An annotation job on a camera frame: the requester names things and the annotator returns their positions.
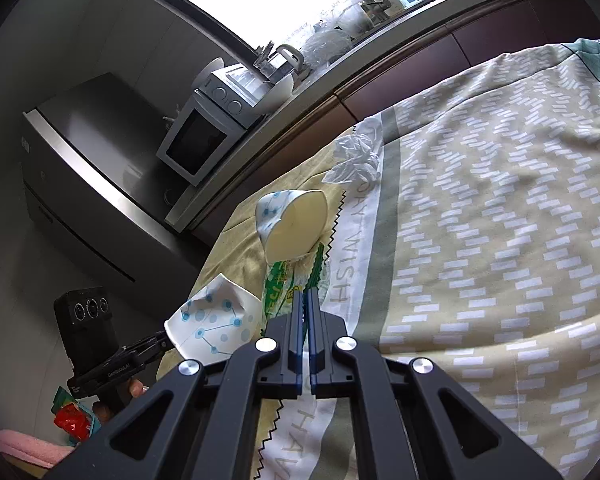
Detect white electric kettle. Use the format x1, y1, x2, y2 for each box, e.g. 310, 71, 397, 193
275, 44, 307, 78

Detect person's left forearm pink sleeve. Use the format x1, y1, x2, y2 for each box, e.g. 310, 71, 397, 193
0, 427, 73, 468

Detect paper cup blue dot print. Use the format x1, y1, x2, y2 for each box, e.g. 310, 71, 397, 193
255, 187, 328, 266
164, 272, 263, 366

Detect pile of clear plastic bags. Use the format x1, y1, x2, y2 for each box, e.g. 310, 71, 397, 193
300, 0, 376, 61

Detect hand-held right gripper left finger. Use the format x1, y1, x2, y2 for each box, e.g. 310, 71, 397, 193
42, 290, 306, 480

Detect kitchen counter brown cabinets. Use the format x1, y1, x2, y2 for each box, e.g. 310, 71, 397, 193
165, 0, 600, 246

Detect green white plastic wrapper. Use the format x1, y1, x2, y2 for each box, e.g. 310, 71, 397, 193
260, 242, 333, 341

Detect white microwave oven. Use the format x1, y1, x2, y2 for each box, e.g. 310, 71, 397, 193
155, 91, 241, 186

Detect crumpled clear plastic wrap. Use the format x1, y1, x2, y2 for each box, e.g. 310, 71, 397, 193
322, 127, 383, 188

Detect kitchen window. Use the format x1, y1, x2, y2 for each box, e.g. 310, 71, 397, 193
135, 0, 371, 56

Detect red snack packet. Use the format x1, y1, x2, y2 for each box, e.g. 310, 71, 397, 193
51, 386, 101, 448

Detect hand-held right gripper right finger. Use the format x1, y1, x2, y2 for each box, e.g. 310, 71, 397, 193
306, 289, 565, 480

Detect white toaster oven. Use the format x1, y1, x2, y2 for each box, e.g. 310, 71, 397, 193
194, 64, 270, 130

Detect white bowl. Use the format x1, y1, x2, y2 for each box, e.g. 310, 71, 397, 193
257, 72, 296, 111

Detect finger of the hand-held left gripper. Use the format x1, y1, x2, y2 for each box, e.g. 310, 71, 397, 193
125, 332, 173, 367

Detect person's left hand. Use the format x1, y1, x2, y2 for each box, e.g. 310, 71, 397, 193
92, 379, 148, 423

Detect red plastic wrapper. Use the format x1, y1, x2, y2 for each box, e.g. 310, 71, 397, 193
54, 402, 93, 443

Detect beige cloth with white dashes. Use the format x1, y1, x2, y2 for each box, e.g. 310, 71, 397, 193
260, 37, 600, 480

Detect stainless steel refrigerator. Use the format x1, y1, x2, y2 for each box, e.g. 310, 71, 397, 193
22, 72, 206, 306

